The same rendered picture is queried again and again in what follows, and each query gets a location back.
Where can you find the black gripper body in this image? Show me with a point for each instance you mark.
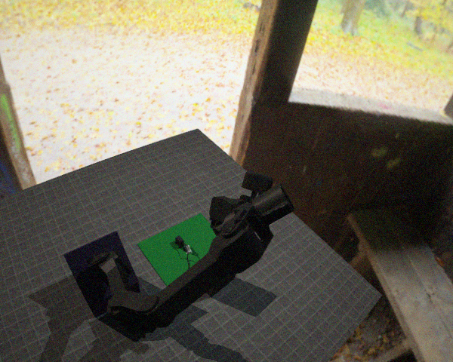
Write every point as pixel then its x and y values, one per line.
pixel 257 183

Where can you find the green circuit board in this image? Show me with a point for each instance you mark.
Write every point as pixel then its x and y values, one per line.
pixel 167 258

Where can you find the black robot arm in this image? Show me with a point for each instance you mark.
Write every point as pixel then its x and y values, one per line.
pixel 234 249

